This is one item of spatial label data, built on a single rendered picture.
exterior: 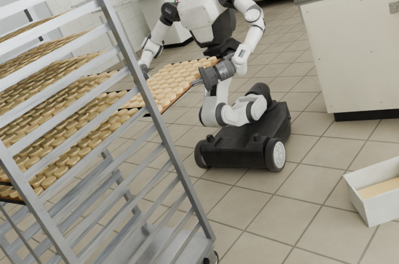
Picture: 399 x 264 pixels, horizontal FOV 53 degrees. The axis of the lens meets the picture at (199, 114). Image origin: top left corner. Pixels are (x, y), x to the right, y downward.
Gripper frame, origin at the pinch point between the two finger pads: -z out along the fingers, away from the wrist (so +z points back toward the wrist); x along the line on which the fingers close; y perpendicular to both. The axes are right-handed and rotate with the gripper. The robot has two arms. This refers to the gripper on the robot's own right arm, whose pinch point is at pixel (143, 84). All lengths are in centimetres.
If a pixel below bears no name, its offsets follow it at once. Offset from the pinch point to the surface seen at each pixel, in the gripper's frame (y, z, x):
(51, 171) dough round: -39, -84, 8
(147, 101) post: 0, -61, 10
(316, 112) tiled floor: 106, 35, -80
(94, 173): -38, -37, -21
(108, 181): -34, -34, -30
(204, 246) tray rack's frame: -3, -65, -65
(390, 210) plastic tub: 80, -84, -74
